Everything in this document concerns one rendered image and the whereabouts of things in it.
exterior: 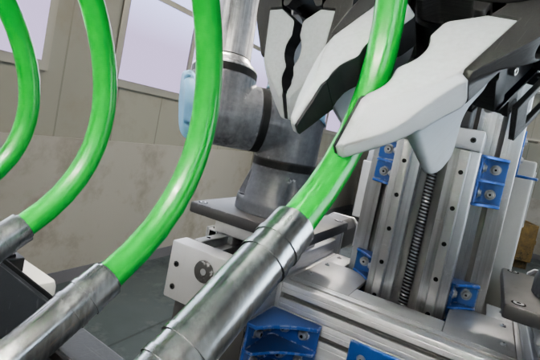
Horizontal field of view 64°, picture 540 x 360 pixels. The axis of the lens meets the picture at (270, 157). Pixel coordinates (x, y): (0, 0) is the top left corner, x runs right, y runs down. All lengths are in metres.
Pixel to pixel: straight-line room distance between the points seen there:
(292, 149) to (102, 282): 0.56
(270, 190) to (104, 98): 0.49
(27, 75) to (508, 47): 0.29
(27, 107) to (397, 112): 0.26
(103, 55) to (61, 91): 2.41
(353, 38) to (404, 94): 0.05
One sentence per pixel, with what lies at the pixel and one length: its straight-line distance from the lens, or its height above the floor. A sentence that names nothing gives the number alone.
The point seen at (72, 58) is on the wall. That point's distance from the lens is 2.71.
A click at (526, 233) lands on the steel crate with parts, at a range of 6.57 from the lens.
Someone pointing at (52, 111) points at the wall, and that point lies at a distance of 2.67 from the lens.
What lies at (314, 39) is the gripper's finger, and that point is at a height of 1.27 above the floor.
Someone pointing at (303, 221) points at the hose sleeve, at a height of 1.16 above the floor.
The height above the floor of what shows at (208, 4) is 1.25.
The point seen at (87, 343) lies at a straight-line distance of 0.49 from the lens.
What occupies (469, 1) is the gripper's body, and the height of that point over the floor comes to 1.27.
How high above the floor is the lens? 1.19
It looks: 4 degrees down
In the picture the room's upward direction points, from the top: 11 degrees clockwise
